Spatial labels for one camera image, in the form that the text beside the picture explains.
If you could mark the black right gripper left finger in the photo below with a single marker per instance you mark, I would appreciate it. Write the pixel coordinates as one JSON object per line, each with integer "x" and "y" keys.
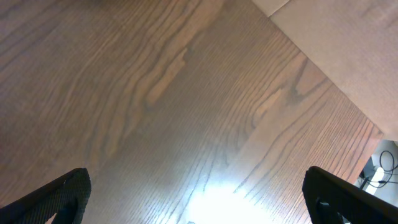
{"x": 63, "y": 200}

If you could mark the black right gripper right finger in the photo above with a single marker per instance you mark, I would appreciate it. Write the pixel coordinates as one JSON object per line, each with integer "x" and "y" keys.
{"x": 330, "y": 199}

